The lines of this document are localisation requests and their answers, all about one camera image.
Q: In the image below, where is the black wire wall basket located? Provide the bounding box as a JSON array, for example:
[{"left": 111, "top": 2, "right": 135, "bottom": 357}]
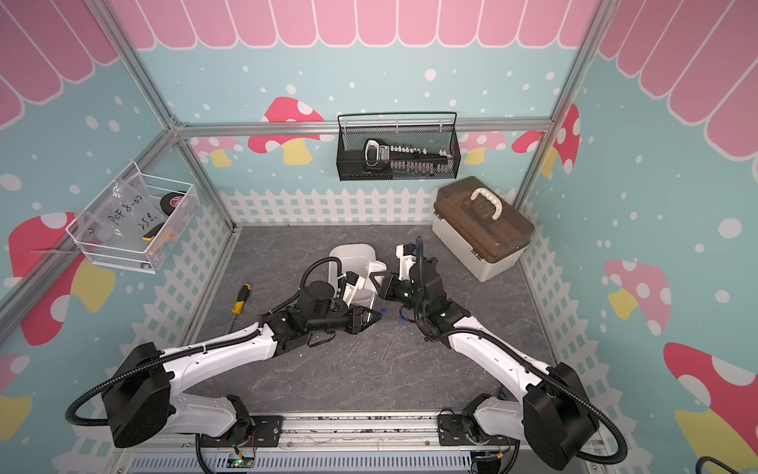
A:
[{"left": 336, "top": 112, "right": 461, "bottom": 182}]

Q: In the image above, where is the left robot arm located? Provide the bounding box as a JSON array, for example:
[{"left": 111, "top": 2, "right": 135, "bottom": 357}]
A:
[{"left": 64, "top": 257, "right": 389, "bottom": 448}]

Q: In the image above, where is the yellow black screwdriver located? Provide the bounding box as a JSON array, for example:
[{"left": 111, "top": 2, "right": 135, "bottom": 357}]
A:
[{"left": 226, "top": 284, "right": 252, "bottom": 334}]

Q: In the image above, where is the white plastic tray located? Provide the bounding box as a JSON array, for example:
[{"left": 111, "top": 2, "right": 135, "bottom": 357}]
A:
[{"left": 328, "top": 243, "right": 377, "bottom": 308}]

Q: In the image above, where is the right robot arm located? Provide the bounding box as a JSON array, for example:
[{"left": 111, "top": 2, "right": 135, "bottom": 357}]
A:
[{"left": 368, "top": 238, "right": 629, "bottom": 470}]

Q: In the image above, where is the black tape roll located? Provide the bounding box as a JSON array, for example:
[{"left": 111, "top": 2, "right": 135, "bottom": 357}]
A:
[{"left": 160, "top": 192, "right": 185, "bottom": 216}]

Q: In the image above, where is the clear labelled plastic bag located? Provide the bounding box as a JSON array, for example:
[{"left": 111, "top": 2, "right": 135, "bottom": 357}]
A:
[{"left": 83, "top": 178, "right": 166, "bottom": 252}]

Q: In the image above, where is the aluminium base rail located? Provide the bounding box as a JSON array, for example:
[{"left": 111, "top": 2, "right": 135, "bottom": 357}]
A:
[{"left": 111, "top": 411, "right": 605, "bottom": 474}]

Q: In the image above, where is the white wire wall basket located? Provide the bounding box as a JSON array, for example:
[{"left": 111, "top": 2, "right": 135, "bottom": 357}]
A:
[{"left": 66, "top": 162, "right": 199, "bottom": 275}]

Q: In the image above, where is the brown lid storage box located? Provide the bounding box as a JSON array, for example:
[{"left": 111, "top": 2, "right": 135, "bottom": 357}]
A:
[{"left": 432, "top": 177, "right": 535, "bottom": 282}]

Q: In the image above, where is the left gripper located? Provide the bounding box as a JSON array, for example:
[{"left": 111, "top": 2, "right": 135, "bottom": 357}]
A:
[{"left": 308, "top": 303, "right": 382, "bottom": 336}]

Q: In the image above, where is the socket set in basket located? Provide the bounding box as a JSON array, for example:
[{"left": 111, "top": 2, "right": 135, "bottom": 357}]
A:
[{"left": 359, "top": 139, "right": 457, "bottom": 179}]

